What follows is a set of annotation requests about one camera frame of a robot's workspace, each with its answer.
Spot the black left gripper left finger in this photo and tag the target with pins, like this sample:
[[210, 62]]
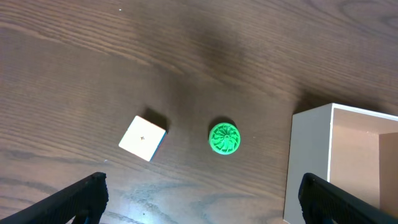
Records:
[[82, 202]]

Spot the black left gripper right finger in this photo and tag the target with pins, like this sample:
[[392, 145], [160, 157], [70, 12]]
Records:
[[324, 203]]

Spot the colourful puzzle cube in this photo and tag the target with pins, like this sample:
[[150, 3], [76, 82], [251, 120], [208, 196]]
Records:
[[142, 138]]

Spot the white cardboard box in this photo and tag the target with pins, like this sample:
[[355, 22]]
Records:
[[352, 148]]

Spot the green round spinner toy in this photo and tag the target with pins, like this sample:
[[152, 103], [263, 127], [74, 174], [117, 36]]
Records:
[[224, 138]]

